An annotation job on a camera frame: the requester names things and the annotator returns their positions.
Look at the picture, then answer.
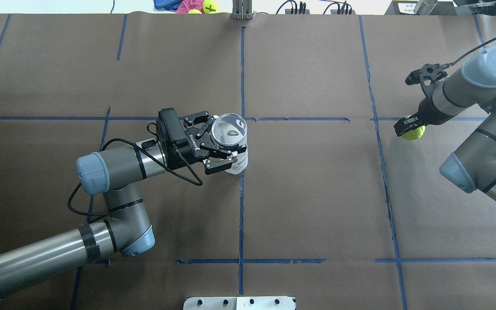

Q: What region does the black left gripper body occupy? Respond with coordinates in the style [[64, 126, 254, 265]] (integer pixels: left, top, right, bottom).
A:
[[170, 128, 214, 170]]

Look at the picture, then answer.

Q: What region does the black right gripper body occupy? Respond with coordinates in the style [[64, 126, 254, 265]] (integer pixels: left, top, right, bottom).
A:
[[416, 98, 444, 126]]

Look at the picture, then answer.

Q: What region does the clear tennis ball can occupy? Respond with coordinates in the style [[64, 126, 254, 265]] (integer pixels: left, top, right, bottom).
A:
[[210, 113, 248, 175]]

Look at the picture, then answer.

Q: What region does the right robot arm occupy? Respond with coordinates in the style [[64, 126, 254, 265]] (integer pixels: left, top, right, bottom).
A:
[[394, 46, 496, 202]]

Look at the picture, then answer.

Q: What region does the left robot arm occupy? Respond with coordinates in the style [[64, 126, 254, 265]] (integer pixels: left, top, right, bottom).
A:
[[0, 120, 240, 310]]

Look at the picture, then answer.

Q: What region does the spare tennis ball on desk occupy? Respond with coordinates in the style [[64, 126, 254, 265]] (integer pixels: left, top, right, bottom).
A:
[[202, 0, 222, 14]]

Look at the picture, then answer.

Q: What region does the small metal cup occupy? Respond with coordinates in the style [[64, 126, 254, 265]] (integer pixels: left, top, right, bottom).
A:
[[413, 0, 438, 16]]

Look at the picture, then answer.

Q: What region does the pink cloth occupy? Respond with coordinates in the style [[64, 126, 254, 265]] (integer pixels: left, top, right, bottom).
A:
[[176, 0, 204, 14]]

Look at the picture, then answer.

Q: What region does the blue cloth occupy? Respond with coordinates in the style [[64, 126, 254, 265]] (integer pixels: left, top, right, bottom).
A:
[[153, 0, 182, 11]]

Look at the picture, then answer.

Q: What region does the orange black power strip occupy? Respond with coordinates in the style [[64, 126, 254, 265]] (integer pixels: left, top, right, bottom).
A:
[[281, 0, 310, 15]]

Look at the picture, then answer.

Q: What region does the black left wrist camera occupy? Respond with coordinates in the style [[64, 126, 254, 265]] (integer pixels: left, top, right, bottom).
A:
[[157, 108, 188, 150]]

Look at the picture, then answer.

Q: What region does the aluminium frame post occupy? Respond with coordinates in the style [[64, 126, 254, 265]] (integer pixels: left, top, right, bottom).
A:
[[232, 0, 254, 20]]

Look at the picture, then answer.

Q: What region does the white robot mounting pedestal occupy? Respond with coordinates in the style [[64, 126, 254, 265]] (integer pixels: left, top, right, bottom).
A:
[[183, 296, 297, 310]]

